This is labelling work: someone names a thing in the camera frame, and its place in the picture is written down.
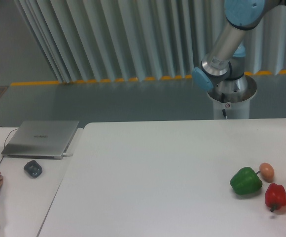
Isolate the grey mouse cable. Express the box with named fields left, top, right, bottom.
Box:
left=0, top=125, right=19, bottom=173

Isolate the white pleated curtain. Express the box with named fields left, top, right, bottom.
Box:
left=13, top=0, right=286, bottom=84

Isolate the silver closed laptop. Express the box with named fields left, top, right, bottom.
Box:
left=1, top=120, right=79, bottom=159

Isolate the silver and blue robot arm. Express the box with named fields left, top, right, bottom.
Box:
left=192, top=0, right=286, bottom=91

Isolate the brown egg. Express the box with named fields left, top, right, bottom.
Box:
left=259, top=163, right=275, bottom=181

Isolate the red bell pepper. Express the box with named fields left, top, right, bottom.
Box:
left=265, top=183, right=286, bottom=212

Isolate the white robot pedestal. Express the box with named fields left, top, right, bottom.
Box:
left=207, top=75, right=257, bottom=119

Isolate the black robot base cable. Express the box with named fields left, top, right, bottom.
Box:
left=220, top=92, right=229, bottom=120

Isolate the green bell pepper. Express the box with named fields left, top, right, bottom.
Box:
left=230, top=167, right=263, bottom=195

